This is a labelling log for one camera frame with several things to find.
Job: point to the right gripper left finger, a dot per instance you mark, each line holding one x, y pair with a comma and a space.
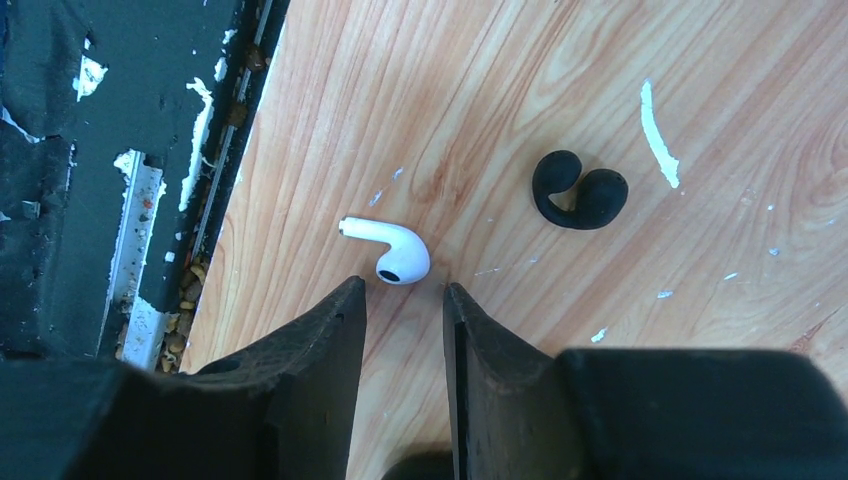
280, 408

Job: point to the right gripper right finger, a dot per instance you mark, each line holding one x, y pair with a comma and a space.
633, 413

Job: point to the black earbud case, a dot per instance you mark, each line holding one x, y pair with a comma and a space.
436, 465

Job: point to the small white scrap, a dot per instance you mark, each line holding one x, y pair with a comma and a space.
667, 163

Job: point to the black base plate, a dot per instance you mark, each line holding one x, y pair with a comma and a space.
123, 124

